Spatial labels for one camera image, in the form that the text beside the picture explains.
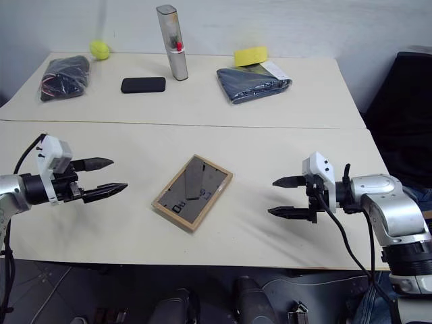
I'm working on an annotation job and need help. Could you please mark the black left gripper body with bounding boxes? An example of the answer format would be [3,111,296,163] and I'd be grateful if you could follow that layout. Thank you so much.
[50,160,85,204]

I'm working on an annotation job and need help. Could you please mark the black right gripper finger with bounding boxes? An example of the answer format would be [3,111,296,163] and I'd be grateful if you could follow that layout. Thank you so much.
[272,175,308,189]
[267,205,311,221]

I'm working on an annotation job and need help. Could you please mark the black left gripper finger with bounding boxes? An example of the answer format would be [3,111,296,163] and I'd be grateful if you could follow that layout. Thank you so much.
[80,182,129,205]
[72,157,115,173]

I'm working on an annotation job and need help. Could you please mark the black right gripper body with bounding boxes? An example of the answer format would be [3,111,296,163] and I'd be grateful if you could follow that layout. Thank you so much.
[304,178,328,225]

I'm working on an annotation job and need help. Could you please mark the black items in plastic bag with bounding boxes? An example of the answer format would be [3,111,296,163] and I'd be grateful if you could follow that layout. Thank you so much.
[38,55,92,103]

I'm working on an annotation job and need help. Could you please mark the black oblong case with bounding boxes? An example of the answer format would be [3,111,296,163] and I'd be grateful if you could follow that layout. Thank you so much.
[120,76,167,95]

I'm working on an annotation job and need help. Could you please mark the dark rounded shape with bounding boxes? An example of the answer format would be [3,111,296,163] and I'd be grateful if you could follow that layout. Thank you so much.
[234,275,281,324]
[154,288,200,324]

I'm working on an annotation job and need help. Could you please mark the dark blue bagged folded cloth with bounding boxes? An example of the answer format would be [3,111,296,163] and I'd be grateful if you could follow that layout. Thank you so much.
[216,61,293,106]

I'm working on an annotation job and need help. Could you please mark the yellow-green tennis ball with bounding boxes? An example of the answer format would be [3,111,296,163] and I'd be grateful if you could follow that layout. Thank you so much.
[88,40,111,61]

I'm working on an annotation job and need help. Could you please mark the blue denim fabric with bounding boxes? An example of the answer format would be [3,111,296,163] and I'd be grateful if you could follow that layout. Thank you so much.
[356,269,398,324]

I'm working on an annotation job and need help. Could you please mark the black chair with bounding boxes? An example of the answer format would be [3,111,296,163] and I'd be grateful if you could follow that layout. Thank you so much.
[361,45,432,190]

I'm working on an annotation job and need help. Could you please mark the yellow sponge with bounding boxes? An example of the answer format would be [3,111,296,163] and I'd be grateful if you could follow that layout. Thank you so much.
[234,47,269,68]

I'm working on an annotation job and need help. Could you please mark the tall silver toothbrush case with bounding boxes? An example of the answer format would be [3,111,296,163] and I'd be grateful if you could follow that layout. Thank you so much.
[155,4,190,82]

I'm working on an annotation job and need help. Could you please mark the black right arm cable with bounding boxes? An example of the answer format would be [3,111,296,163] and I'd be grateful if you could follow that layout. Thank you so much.
[313,188,404,324]

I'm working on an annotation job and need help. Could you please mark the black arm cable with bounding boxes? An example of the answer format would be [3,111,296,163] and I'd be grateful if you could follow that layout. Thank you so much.
[313,188,404,324]
[13,133,47,176]

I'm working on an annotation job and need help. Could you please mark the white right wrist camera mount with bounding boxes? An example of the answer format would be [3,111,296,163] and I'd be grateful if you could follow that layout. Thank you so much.
[301,151,339,214]

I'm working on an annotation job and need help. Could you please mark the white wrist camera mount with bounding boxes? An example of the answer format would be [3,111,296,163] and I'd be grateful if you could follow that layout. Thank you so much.
[33,134,74,207]
[301,151,339,214]

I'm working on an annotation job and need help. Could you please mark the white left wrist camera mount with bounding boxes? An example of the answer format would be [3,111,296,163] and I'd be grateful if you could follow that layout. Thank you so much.
[33,134,74,207]

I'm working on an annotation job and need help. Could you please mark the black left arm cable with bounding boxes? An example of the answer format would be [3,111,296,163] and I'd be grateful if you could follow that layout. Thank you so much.
[13,133,47,176]

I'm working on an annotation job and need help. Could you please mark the wooden picture frame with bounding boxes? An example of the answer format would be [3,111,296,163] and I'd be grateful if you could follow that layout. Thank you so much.
[151,154,234,234]

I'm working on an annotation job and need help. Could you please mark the black hanging cable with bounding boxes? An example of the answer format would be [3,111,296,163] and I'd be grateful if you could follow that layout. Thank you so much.
[0,215,16,315]

